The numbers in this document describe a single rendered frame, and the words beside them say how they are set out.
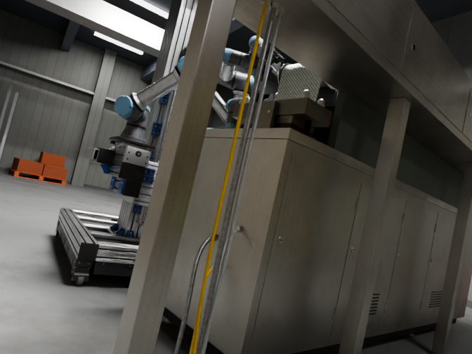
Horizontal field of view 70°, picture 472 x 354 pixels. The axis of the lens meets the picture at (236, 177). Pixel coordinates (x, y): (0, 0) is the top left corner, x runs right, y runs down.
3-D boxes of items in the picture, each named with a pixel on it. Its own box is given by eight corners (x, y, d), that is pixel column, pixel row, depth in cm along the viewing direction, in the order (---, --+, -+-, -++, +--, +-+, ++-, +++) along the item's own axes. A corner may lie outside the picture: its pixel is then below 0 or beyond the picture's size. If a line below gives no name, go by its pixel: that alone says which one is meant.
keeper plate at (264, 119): (254, 130, 137) (260, 104, 137) (272, 130, 129) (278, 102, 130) (250, 128, 135) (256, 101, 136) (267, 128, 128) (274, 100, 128)
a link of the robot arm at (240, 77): (215, 149, 238) (234, 72, 235) (236, 154, 240) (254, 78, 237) (216, 149, 226) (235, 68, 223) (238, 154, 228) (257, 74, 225)
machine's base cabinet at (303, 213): (384, 299, 322) (402, 211, 327) (463, 329, 273) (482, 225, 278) (143, 315, 157) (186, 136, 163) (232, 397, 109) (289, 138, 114)
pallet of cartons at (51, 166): (62, 182, 894) (69, 157, 898) (66, 186, 814) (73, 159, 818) (8, 172, 830) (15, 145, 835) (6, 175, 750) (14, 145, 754)
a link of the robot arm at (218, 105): (187, 80, 207) (234, 142, 198) (182, 73, 196) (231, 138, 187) (203, 68, 206) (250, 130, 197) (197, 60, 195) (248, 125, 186)
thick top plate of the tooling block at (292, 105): (256, 128, 160) (259, 115, 160) (329, 127, 130) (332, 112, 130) (232, 116, 150) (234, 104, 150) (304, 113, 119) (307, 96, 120)
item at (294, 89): (271, 121, 160) (279, 83, 161) (312, 119, 142) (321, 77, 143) (270, 120, 159) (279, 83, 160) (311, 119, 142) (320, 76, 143)
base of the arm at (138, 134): (116, 138, 206) (121, 123, 207) (140, 145, 214) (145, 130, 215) (122, 138, 194) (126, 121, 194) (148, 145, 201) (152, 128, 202)
